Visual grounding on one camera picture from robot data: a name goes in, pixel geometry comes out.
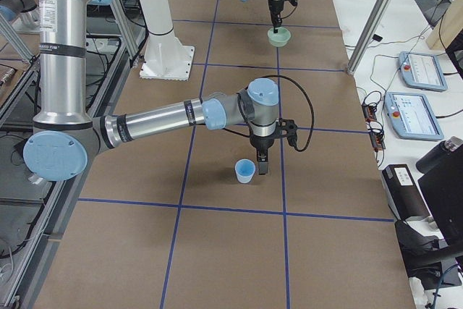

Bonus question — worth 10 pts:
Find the far blue teach pendant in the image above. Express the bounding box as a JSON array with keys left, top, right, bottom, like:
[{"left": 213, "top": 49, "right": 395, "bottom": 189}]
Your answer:
[{"left": 399, "top": 51, "right": 448, "bottom": 92}]

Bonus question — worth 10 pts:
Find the black computer monitor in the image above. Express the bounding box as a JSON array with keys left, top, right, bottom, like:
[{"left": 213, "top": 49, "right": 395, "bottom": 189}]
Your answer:
[{"left": 417, "top": 39, "right": 463, "bottom": 248}]

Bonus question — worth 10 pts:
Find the black water bottle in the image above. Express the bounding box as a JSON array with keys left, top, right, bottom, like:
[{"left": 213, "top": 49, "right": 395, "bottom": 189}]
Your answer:
[{"left": 415, "top": 136, "right": 462, "bottom": 174}]

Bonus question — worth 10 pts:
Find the near blue teach pendant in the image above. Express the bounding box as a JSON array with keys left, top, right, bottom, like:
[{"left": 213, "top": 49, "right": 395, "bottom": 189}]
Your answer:
[{"left": 384, "top": 92, "right": 443, "bottom": 141}]

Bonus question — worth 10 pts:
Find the light blue plastic cup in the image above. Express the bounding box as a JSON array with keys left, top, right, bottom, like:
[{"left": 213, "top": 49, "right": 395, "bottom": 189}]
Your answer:
[{"left": 234, "top": 158, "right": 255, "bottom": 184}]

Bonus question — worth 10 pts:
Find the orange black adapter board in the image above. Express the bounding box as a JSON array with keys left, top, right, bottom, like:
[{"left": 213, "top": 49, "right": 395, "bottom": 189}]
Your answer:
[{"left": 362, "top": 103, "right": 386, "bottom": 153}]

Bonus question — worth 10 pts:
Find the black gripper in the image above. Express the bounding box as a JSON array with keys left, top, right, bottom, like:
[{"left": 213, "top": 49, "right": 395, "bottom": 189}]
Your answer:
[
  {"left": 250, "top": 135, "right": 274, "bottom": 174},
  {"left": 268, "top": 0, "right": 283, "bottom": 33}
]

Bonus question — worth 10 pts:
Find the blue teach pendant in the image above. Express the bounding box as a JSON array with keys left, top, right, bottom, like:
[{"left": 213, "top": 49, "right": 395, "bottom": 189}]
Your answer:
[
  {"left": 384, "top": 92, "right": 443, "bottom": 141},
  {"left": 399, "top": 51, "right": 448, "bottom": 92}
]

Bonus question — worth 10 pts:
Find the mint green bowl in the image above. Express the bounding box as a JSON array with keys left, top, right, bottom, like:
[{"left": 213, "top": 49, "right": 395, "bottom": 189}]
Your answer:
[{"left": 267, "top": 27, "right": 292, "bottom": 47}]

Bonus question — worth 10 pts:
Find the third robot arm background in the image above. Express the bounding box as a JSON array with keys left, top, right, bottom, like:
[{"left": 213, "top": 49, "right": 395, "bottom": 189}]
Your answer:
[{"left": 1, "top": 0, "right": 40, "bottom": 30}]

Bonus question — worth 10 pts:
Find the white pedestal column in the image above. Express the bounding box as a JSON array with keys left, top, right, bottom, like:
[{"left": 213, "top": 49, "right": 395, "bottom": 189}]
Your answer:
[{"left": 140, "top": 0, "right": 195, "bottom": 80}]

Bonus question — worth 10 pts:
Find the aluminium frame post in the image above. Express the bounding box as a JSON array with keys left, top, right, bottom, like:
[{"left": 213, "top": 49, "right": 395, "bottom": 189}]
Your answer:
[{"left": 347, "top": 0, "right": 391, "bottom": 75}]

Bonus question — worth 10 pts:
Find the small black square pad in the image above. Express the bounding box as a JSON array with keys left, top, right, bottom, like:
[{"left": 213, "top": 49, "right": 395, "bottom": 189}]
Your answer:
[{"left": 373, "top": 34, "right": 383, "bottom": 42}]

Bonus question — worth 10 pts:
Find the black flat box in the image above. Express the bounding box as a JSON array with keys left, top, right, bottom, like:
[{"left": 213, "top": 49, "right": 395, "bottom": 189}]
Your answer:
[{"left": 381, "top": 164, "right": 430, "bottom": 221}]

